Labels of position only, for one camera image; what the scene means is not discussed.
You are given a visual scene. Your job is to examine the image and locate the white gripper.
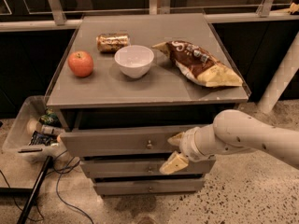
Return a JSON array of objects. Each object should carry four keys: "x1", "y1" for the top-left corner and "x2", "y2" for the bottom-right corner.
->
[{"x1": 160, "y1": 127, "x2": 206, "y2": 175}]

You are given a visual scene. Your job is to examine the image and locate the grey top drawer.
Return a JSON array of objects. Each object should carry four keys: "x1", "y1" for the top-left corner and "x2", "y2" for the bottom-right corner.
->
[{"x1": 61, "y1": 125, "x2": 192, "y2": 157}]

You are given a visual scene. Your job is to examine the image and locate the grey drawer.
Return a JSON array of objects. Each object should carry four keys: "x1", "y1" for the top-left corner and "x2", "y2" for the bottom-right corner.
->
[
  {"x1": 93, "y1": 176, "x2": 205, "y2": 196},
  {"x1": 61, "y1": 125, "x2": 192, "y2": 157},
  {"x1": 80, "y1": 159, "x2": 216, "y2": 178}
]

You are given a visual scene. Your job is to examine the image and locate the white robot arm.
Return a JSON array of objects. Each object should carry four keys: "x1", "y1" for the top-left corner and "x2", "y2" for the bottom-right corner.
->
[{"x1": 160, "y1": 109, "x2": 299, "y2": 175}]

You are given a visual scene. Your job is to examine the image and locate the grey bottom drawer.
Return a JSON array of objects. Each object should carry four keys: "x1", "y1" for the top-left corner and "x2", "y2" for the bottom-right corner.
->
[{"x1": 93, "y1": 176, "x2": 205, "y2": 196}]

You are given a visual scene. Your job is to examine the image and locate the grey middle drawer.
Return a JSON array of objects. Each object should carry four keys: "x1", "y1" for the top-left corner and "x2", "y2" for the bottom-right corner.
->
[{"x1": 80, "y1": 159, "x2": 216, "y2": 178}]

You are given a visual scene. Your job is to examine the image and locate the grey drawer cabinet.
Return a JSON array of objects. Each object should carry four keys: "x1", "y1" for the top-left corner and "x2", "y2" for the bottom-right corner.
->
[{"x1": 46, "y1": 14, "x2": 250, "y2": 185}]

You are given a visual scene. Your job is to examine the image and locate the brown yellow chip bag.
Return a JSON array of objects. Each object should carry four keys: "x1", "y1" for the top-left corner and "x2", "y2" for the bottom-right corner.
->
[{"x1": 153, "y1": 40, "x2": 243, "y2": 88}]

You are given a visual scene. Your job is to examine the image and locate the white bowl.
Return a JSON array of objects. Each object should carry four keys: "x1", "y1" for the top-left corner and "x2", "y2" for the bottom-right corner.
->
[{"x1": 114, "y1": 45, "x2": 154, "y2": 78}]

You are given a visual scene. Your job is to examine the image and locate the gold soda can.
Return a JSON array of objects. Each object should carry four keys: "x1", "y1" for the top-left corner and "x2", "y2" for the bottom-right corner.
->
[{"x1": 96, "y1": 34, "x2": 130, "y2": 52}]

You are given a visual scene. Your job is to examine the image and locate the black pole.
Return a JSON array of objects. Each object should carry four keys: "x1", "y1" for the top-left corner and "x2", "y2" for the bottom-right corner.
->
[{"x1": 17, "y1": 156, "x2": 53, "y2": 224}]

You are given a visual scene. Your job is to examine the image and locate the green can in bin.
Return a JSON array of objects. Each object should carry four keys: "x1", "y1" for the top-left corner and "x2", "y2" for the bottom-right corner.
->
[{"x1": 39, "y1": 108, "x2": 60, "y2": 127}]

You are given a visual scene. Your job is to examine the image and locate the red apple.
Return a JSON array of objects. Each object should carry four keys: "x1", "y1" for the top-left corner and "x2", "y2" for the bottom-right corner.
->
[{"x1": 67, "y1": 50, "x2": 93, "y2": 77}]

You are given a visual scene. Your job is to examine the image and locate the dark snack packet in bin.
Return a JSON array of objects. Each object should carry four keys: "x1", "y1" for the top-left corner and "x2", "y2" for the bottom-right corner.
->
[{"x1": 29, "y1": 131, "x2": 57, "y2": 146}]

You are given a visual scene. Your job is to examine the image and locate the clear plastic bin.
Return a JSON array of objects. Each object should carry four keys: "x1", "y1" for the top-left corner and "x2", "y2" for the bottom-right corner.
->
[{"x1": 3, "y1": 96, "x2": 66, "y2": 162}]

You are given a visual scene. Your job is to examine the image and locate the white bottle in bin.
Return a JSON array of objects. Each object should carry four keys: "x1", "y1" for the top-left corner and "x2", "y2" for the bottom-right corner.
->
[{"x1": 26, "y1": 119, "x2": 64, "y2": 136}]

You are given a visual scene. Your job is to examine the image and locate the dark cable on floor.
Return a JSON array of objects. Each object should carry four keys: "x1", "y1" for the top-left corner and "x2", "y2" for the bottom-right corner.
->
[{"x1": 0, "y1": 149, "x2": 95, "y2": 224}]

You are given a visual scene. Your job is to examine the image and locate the white diagonal post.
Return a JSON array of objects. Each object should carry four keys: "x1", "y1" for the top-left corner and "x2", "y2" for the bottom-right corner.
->
[{"x1": 258, "y1": 32, "x2": 299, "y2": 114}]

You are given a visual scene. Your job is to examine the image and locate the metal railing frame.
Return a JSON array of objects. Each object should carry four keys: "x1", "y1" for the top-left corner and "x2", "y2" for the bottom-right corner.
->
[{"x1": 0, "y1": 0, "x2": 298, "y2": 32}]

